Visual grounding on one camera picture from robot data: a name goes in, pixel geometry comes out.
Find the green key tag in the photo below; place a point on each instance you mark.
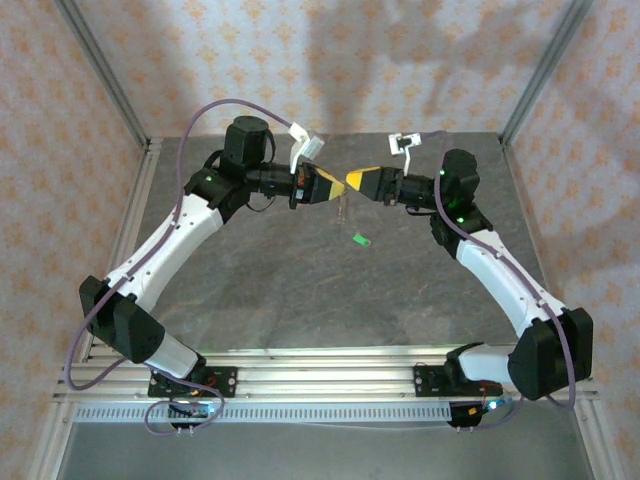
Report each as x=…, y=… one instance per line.
x=360, y=239

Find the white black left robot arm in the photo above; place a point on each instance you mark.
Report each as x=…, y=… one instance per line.
x=165, y=250

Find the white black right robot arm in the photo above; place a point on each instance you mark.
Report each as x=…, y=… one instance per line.
x=500, y=280

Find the black controller board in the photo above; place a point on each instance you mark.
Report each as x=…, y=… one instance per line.
x=465, y=415
x=195, y=411

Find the grey metal sheet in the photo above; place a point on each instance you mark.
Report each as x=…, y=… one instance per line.
x=325, y=450

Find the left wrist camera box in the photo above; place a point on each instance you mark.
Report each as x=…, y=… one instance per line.
x=310, y=142

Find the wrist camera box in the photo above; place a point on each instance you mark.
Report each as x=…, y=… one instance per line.
x=310, y=142
x=402, y=144

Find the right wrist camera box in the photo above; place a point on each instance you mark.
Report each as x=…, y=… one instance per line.
x=402, y=144

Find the aluminium table side rail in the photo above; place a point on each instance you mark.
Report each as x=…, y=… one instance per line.
x=136, y=200
x=522, y=200

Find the aluminium frame post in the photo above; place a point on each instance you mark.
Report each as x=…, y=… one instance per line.
x=542, y=75
x=107, y=75

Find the aluminium base rail beam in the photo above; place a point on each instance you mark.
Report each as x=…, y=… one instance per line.
x=325, y=380

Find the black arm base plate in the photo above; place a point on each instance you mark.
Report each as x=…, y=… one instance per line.
x=227, y=375
x=425, y=375

